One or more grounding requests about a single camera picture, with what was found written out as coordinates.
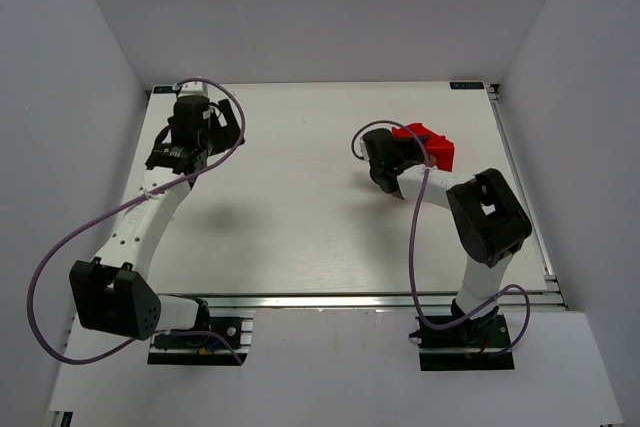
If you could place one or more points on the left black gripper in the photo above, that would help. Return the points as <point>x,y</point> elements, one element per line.
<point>216,128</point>

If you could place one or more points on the blue label sticker right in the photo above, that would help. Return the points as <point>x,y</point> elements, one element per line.
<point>466,85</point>

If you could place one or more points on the red plastic bin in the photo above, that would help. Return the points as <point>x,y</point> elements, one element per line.
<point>441,150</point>

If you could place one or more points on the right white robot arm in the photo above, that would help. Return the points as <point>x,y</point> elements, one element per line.
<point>490,222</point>

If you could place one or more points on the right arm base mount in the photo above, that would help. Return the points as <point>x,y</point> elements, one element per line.
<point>480,348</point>

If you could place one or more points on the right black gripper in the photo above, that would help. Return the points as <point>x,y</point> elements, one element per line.
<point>409,148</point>

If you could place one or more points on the aluminium table frame rail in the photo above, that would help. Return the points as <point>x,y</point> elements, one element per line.
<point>538,300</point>

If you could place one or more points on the blue label sticker left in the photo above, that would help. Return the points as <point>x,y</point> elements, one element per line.
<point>163,89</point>

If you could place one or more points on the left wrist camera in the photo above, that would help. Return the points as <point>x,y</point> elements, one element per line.
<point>191,88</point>

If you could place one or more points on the blue label sticker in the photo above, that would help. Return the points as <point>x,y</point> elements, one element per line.
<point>163,89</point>
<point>466,85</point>

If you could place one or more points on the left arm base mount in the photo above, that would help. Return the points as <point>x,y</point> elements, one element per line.
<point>224,342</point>

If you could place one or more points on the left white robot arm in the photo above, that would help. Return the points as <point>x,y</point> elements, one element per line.
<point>111,292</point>

